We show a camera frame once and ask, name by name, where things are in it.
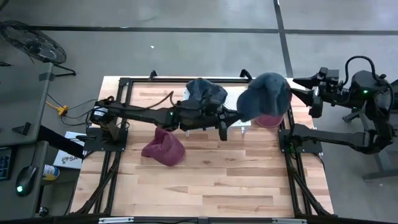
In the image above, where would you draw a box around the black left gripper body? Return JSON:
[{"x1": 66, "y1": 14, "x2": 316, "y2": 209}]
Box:
[{"x1": 217, "y1": 110, "x2": 242, "y2": 141}]

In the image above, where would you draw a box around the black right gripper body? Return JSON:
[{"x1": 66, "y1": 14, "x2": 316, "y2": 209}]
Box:
[{"x1": 309, "y1": 67, "x2": 343, "y2": 119}]

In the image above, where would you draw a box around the white perforated metal rack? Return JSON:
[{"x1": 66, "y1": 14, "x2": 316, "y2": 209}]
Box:
[{"x1": 182, "y1": 88, "x2": 252, "y2": 138}]

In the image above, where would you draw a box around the yellow power plug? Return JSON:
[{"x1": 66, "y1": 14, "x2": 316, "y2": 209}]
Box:
[{"x1": 46, "y1": 100, "x2": 70, "y2": 116}]

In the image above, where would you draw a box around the white printed cardboard box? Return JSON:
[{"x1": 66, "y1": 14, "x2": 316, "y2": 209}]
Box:
[{"x1": 52, "y1": 130, "x2": 86, "y2": 170}]

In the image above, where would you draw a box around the black desk bar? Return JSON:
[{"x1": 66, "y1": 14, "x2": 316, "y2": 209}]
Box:
[{"x1": 37, "y1": 124, "x2": 86, "y2": 159}]

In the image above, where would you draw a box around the white and yellow can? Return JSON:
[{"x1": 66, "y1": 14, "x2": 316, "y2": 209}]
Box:
[{"x1": 42, "y1": 164, "x2": 60, "y2": 182}]

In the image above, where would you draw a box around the grey desk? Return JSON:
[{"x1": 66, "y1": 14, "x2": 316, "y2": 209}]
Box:
[{"x1": 0, "y1": 62, "x2": 53, "y2": 220}]

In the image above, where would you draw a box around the black floor fan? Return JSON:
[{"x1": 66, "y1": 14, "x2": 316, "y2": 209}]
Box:
[{"x1": 0, "y1": 20, "x2": 77, "y2": 78}]

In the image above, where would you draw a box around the black computer mouse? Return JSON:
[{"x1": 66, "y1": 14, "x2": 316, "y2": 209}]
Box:
[{"x1": 14, "y1": 165, "x2": 38, "y2": 197}]

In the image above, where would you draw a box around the black keyboard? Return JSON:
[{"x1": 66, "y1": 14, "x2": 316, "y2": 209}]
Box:
[{"x1": 0, "y1": 146, "x2": 13, "y2": 182}]

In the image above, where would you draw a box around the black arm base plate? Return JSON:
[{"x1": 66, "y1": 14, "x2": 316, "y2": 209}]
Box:
[
  {"x1": 83, "y1": 126, "x2": 129, "y2": 152},
  {"x1": 279, "y1": 129, "x2": 323, "y2": 154}
]

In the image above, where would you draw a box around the black aluminium table frame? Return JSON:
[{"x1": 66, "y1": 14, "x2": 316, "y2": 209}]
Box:
[{"x1": 70, "y1": 77, "x2": 335, "y2": 218}]

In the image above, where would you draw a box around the silver edge bracket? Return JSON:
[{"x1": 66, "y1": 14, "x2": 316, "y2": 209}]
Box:
[
  {"x1": 98, "y1": 217, "x2": 134, "y2": 224},
  {"x1": 272, "y1": 218, "x2": 308, "y2": 224}
]

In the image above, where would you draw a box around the black wedge bracket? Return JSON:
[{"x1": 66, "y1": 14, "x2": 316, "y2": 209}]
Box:
[{"x1": 12, "y1": 121, "x2": 32, "y2": 136}]

